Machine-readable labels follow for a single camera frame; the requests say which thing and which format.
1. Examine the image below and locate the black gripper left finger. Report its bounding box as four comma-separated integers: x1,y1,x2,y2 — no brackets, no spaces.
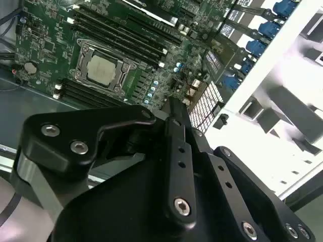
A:
11,97,198,223

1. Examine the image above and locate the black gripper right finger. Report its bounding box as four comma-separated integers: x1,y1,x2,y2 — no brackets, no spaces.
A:
177,98,316,242

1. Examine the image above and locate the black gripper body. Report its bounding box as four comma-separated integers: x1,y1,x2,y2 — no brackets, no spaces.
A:
51,125,240,242

